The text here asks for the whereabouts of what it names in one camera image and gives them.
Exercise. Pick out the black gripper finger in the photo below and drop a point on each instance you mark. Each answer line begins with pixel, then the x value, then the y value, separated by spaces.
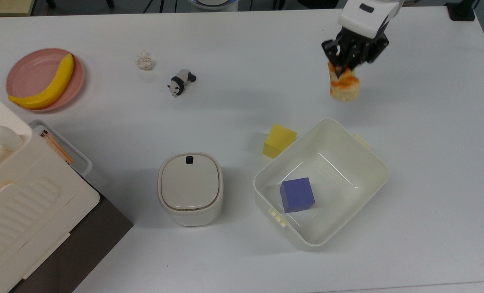
pixel 334 51
pixel 374 49

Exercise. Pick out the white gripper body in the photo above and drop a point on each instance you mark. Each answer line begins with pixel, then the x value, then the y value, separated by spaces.
pixel 368 16

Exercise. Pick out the orange glazed bread loaf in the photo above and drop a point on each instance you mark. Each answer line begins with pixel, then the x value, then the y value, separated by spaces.
pixel 344 87

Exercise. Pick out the white and blue robot base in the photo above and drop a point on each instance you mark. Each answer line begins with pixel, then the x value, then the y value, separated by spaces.
pixel 213 3

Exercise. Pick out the white plastic basket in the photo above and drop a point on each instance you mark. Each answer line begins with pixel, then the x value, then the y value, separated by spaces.
pixel 343 191

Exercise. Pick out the black table clamp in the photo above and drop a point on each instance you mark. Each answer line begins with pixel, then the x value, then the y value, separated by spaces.
pixel 461 10

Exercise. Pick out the yellow cube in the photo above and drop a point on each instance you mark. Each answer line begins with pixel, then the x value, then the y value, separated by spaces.
pixel 279 140

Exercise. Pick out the blue cube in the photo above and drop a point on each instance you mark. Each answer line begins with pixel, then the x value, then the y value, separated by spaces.
pixel 297 195

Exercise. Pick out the black and white panda toy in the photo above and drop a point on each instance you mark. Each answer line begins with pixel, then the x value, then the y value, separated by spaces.
pixel 180 82

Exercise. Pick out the crumpled white paper ball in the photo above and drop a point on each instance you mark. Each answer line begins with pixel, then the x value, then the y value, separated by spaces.
pixel 144 61

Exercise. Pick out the white lidded trash bin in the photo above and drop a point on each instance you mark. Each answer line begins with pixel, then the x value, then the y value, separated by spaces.
pixel 190 188

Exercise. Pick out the clear plastic tray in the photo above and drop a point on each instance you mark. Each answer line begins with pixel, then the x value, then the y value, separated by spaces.
pixel 77 156

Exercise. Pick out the yellow banana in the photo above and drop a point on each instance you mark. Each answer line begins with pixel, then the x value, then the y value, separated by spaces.
pixel 52 87

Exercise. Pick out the brown wooden sticks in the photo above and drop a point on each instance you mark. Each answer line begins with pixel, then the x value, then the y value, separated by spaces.
pixel 58 147

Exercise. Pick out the pink plate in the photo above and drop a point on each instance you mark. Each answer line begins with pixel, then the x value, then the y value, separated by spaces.
pixel 32 73

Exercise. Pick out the wooden side table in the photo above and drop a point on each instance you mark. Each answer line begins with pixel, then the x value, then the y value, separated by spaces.
pixel 5 6

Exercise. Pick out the cream white dish rack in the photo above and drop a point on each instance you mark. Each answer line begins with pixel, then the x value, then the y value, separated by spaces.
pixel 26 195

